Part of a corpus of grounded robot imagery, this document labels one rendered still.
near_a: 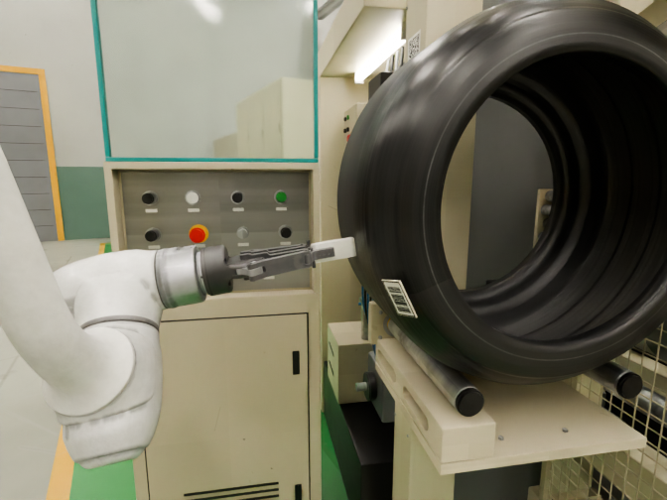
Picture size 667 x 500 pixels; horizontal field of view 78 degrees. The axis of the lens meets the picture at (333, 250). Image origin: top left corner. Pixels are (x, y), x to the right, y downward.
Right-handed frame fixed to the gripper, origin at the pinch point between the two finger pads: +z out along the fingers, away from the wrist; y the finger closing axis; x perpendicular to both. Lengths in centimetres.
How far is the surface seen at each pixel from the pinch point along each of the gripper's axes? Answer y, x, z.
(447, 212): 24.8, 1.0, 31.3
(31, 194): 785, -37, -420
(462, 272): 24.9, 15.8, 33.8
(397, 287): -11.5, 4.3, 6.3
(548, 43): -12.7, -24.6, 29.5
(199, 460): 50, 66, -41
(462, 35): -9.2, -27.5, 19.6
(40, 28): 801, -320, -339
